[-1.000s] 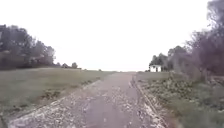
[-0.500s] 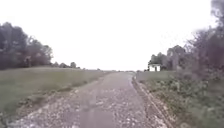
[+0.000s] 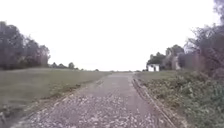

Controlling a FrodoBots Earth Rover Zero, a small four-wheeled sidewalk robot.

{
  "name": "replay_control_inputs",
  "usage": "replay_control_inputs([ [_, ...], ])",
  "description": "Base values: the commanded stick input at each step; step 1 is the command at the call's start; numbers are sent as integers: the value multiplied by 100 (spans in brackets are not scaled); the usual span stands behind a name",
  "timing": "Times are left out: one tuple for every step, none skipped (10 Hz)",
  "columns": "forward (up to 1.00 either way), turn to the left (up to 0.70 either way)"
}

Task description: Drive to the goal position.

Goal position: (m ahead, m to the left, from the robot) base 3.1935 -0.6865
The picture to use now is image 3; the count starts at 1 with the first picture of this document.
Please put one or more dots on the grey asphalt path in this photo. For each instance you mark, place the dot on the grey asphalt path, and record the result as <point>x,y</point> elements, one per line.
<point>103,103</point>

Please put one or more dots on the white building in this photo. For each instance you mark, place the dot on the white building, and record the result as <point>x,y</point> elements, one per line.
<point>153,67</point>

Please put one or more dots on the grass field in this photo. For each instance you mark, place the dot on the grass field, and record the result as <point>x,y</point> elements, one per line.
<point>36,83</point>

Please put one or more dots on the grass verge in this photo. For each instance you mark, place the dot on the grass verge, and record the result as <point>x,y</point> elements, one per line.
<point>190,93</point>

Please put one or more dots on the row of tall trees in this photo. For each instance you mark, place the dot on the row of tall trees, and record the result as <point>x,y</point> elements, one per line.
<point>203,50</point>

